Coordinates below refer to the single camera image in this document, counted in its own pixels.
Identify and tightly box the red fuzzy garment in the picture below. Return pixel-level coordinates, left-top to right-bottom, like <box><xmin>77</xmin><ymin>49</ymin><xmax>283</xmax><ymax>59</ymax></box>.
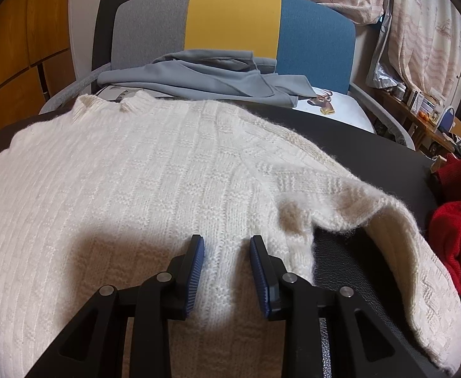
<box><xmin>428</xmin><ymin>155</ymin><xmax>461</xmax><ymax>305</ymax></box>

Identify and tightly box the wooden wardrobe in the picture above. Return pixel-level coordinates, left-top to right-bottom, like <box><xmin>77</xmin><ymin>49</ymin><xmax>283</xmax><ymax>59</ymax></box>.
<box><xmin>0</xmin><ymin>0</ymin><xmax>76</xmax><ymax>147</ymax></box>

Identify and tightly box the white knitted sweater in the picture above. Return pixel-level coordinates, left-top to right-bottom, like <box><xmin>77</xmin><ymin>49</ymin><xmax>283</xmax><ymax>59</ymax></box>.
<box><xmin>0</xmin><ymin>90</ymin><xmax>461</xmax><ymax>378</ymax></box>

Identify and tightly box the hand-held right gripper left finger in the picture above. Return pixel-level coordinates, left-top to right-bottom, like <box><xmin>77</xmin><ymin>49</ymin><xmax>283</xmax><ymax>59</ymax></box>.
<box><xmin>22</xmin><ymin>234</ymin><xmax>206</xmax><ymax>378</ymax></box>

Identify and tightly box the wooden desk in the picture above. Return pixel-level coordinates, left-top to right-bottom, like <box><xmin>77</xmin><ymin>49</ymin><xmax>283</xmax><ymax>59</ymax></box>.
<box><xmin>379</xmin><ymin>87</ymin><xmax>461</xmax><ymax>159</ymax></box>

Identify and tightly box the row of small desk items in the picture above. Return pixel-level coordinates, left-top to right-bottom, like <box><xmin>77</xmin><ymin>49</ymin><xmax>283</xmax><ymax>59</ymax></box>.
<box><xmin>395</xmin><ymin>84</ymin><xmax>444</xmax><ymax>123</ymax></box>

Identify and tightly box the grey-blue garment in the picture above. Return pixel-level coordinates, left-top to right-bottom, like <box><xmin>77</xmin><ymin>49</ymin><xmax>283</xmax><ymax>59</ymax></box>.
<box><xmin>97</xmin><ymin>49</ymin><xmax>318</xmax><ymax>110</ymax></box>

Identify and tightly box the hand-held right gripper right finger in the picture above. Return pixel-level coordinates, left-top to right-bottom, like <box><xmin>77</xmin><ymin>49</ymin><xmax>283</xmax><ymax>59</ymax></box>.
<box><xmin>249</xmin><ymin>235</ymin><xmax>436</xmax><ymax>378</ymax></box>

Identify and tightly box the grey yellow blue chair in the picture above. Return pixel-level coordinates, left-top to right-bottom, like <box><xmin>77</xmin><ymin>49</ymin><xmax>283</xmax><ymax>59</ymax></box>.
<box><xmin>39</xmin><ymin>0</ymin><xmax>417</xmax><ymax>151</ymax></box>

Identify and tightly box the white printed seat cushion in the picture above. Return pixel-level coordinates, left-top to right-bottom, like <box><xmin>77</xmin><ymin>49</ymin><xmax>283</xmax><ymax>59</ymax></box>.
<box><xmin>96</xmin><ymin>86</ymin><xmax>375</xmax><ymax>133</ymax></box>

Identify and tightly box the pink striped hanging cloth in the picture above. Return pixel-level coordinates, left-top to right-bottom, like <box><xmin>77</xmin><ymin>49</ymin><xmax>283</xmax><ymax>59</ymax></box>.
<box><xmin>366</xmin><ymin>0</ymin><xmax>461</xmax><ymax>96</ymax></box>

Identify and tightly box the blue round object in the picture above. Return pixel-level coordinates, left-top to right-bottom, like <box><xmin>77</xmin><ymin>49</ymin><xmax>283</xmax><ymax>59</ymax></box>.
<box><xmin>438</xmin><ymin>104</ymin><xmax>456</xmax><ymax>133</ymax></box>

